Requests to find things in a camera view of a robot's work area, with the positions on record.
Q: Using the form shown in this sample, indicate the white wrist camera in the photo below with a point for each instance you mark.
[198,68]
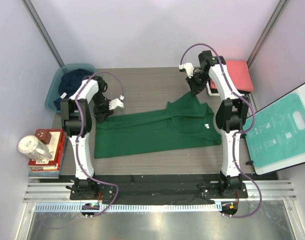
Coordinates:
[188,68]
[115,103]

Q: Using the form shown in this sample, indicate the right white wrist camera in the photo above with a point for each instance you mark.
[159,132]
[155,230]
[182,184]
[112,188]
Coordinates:
[188,68]

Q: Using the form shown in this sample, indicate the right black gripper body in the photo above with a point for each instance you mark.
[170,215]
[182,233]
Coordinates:
[198,81]

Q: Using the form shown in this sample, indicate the folded red t shirt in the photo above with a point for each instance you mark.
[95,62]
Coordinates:
[239,73]

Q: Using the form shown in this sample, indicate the stack of red books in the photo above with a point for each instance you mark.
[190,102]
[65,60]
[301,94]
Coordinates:
[50,169]

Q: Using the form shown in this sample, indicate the aluminium rail frame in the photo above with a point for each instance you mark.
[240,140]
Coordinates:
[42,192]

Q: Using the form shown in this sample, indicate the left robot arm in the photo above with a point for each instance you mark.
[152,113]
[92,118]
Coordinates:
[76,120]

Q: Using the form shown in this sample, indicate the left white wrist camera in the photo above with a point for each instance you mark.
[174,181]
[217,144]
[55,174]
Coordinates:
[115,103]

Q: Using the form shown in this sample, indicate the clear plastic jar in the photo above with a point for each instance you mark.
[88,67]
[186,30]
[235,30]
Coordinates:
[34,148]

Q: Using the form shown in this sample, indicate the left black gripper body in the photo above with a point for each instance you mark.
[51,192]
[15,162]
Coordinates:
[101,106]

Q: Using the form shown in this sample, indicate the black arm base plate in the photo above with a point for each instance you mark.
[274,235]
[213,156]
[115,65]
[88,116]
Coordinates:
[160,189]

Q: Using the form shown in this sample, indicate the blue plastic basket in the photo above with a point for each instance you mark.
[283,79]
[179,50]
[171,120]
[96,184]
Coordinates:
[53,92]

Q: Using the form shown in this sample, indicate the teal folding board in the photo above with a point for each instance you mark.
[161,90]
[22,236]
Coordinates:
[276,140]

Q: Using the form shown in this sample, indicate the navy blue t shirt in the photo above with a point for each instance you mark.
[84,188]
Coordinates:
[69,84]

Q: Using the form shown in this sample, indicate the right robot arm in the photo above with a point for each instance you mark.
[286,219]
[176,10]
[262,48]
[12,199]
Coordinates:
[229,119]

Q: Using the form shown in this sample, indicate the green t shirt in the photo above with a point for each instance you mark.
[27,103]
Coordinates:
[183,124]

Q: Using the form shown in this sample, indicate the small dark red box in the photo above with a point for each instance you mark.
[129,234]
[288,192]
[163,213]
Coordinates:
[44,135]

